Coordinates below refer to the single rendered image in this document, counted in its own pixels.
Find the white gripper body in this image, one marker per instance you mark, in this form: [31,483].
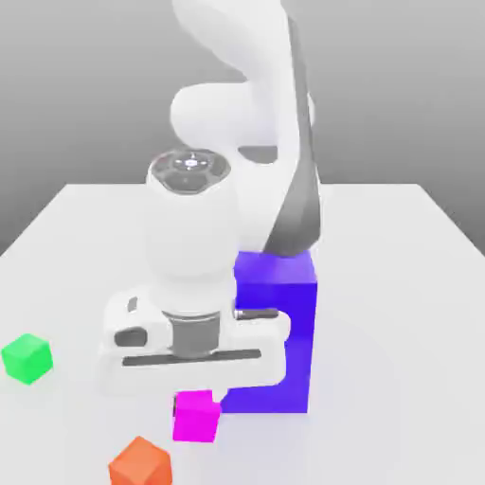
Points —
[250,369]

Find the small magenta cube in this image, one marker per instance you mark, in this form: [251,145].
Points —
[195,416]

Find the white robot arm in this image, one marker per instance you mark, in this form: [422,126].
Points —
[189,235]

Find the small orange cube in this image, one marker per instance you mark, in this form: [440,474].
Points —
[138,464]

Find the small green cube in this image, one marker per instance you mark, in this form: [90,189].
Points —
[26,359]

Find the large blue box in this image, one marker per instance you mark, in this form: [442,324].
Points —
[299,333]

